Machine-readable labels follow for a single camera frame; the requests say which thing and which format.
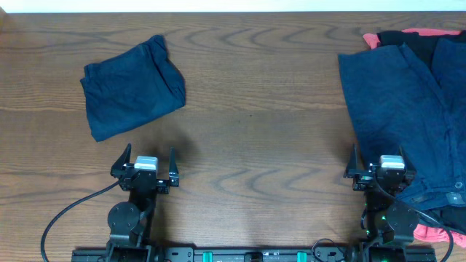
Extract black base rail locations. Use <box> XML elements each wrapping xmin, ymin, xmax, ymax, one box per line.
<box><xmin>71</xmin><ymin>246</ymin><xmax>437</xmax><ymax>262</ymax></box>

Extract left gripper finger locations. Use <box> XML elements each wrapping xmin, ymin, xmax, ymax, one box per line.
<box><xmin>168</xmin><ymin>148</ymin><xmax>179</xmax><ymax>187</ymax></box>
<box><xmin>110</xmin><ymin>143</ymin><xmax>132</xmax><ymax>178</ymax></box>

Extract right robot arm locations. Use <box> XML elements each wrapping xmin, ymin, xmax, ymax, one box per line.
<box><xmin>343</xmin><ymin>147</ymin><xmax>419</xmax><ymax>261</ymax></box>

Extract dark blue garment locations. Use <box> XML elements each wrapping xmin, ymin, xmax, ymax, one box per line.
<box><xmin>80</xmin><ymin>35</ymin><xmax>186</xmax><ymax>142</ymax></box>

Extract left black cable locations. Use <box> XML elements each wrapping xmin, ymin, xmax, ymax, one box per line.
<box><xmin>39</xmin><ymin>178</ymin><xmax>123</xmax><ymax>262</ymax></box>

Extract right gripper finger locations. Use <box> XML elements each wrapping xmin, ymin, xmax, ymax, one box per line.
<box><xmin>343</xmin><ymin>144</ymin><xmax>363</xmax><ymax>178</ymax></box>
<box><xmin>398</xmin><ymin>146</ymin><xmax>416</xmax><ymax>175</ymax></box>

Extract coral red garment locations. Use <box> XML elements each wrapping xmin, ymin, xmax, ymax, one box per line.
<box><xmin>363</xmin><ymin>28</ymin><xmax>461</xmax><ymax>49</ymax></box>

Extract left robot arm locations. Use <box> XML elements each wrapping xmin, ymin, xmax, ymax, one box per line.
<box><xmin>103</xmin><ymin>145</ymin><xmax>179</xmax><ymax>262</ymax></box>

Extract dark blue denim shorts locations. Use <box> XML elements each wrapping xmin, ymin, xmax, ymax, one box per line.
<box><xmin>338</xmin><ymin>39</ymin><xmax>465</xmax><ymax>210</ymax></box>

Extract black garment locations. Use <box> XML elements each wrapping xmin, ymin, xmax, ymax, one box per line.
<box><xmin>377</xmin><ymin>31</ymin><xmax>465</xmax><ymax>68</ymax></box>

